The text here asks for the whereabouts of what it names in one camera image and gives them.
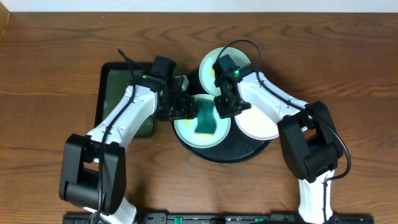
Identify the mint plate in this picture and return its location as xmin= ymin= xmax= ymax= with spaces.
xmin=172 ymin=94 xmax=231 ymax=148
xmin=199 ymin=47 xmax=251 ymax=96

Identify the green yellow sponge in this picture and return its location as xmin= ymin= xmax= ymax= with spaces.
xmin=194 ymin=99 xmax=217 ymax=136

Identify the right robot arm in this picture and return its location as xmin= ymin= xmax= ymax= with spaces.
xmin=212 ymin=62 xmax=350 ymax=223

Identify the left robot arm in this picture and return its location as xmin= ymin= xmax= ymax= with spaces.
xmin=58 ymin=75 xmax=195 ymax=223

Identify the black round tray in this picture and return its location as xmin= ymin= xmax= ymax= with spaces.
xmin=172 ymin=118 xmax=271 ymax=164

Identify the black rectangular tray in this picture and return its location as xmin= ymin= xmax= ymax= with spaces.
xmin=94 ymin=62 xmax=154 ymax=138

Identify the white plate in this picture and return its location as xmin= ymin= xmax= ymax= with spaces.
xmin=234 ymin=105 xmax=279 ymax=141

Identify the right black cable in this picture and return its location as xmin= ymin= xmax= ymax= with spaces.
xmin=214 ymin=39 xmax=352 ymax=224

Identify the black cable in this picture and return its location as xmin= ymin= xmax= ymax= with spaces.
xmin=90 ymin=47 xmax=137 ymax=224
xmin=214 ymin=39 xmax=352 ymax=224

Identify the left black cable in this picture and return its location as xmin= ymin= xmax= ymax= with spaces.
xmin=90 ymin=47 xmax=137 ymax=224

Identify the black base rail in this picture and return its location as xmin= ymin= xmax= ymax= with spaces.
xmin=62 ymin=212 xmax=376 ymax=224

